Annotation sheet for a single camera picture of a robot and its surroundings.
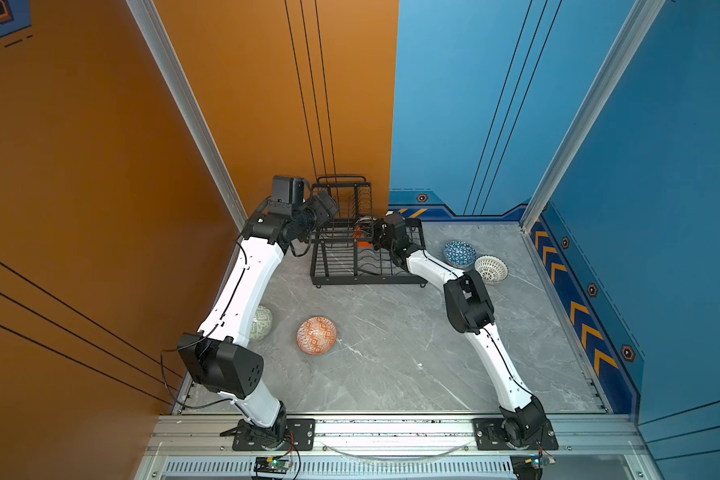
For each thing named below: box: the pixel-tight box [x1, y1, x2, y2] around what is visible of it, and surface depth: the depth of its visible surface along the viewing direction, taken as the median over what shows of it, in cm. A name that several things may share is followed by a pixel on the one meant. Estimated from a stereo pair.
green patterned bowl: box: [249, 305, 273, 340], surface depth 93 cm
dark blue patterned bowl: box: [443, 240, 477, 268], surface depth 111 cm
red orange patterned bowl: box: [296, 316, 338, 356], surface depth 90 cm
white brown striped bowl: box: [474, 254, 509, 284], surface depth 105 cm
